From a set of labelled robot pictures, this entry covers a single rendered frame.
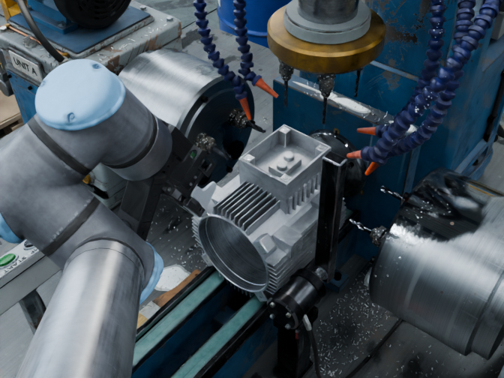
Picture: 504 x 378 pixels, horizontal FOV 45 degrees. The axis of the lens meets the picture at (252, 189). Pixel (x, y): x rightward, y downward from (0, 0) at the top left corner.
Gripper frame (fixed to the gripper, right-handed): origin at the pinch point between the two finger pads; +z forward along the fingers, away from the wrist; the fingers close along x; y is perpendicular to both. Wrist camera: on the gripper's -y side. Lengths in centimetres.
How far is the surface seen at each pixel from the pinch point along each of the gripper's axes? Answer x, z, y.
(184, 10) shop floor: 208, 193, 118
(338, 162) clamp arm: -20.4, -10.1, 15.1
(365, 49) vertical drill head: -14.5, -9.9, 32.0
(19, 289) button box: 12.9, -9.7, -24.5
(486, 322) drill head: -44.7, 6.6, 8.2
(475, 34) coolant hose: -30.1, -18.4, 34.4
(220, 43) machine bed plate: 67, 64, 54
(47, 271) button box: 12.8, -6.9, -20.2
